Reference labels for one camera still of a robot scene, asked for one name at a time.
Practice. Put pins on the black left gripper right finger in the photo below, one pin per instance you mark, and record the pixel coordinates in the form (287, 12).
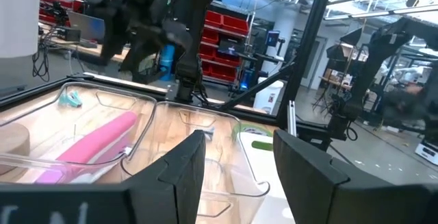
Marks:
(308, 183)

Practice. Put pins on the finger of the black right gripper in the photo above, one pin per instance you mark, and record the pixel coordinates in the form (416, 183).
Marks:
(147, 52)
(113, 39)

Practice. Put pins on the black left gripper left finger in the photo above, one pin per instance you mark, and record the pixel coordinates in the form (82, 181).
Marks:
(171, 189)

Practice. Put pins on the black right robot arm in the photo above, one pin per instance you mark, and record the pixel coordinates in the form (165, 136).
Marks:
(196, 28)

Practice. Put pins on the background black robot arm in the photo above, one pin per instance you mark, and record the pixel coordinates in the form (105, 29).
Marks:
(373, 59)

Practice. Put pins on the pink stapler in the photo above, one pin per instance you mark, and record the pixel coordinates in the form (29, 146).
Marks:
(99, 138)

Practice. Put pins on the blue cylinder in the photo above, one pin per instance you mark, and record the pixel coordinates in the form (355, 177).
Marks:
(167, 61)

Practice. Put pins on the wooden workbench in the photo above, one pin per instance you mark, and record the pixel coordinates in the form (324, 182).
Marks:
(89, 51)

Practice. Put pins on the grey laptop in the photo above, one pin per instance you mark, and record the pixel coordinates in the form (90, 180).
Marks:
(85, 25)

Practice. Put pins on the white tray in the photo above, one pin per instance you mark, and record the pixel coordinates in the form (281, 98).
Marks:
(263, 172)

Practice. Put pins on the clear plastic bin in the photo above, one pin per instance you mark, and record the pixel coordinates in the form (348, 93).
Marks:
(143, 114)
(222, 169)

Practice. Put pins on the silver aluminium bar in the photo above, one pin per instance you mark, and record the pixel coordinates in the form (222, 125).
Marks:
(292, 119)

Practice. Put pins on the red storage bin shelf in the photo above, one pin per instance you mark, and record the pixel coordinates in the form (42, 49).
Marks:
(58, 1)
(222, 46)

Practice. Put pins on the white trash can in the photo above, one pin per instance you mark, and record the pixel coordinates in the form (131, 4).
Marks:
(268, 97)

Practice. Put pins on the small monitor screen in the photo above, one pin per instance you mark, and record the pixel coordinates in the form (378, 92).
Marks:
(272, 38)

